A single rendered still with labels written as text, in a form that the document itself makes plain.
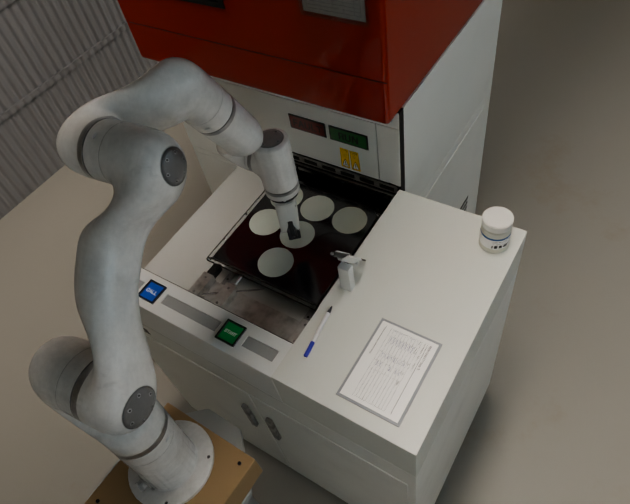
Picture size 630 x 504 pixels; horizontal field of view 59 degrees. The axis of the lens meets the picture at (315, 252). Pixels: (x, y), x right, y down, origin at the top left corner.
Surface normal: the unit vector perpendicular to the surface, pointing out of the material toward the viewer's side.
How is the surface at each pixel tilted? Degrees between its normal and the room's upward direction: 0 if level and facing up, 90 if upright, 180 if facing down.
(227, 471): 4
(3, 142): 90
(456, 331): 0
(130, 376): 64
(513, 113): 0
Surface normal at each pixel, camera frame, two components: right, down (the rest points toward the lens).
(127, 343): 0.83, -0.16
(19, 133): 0.83, 0.36
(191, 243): -0.15, -0.61
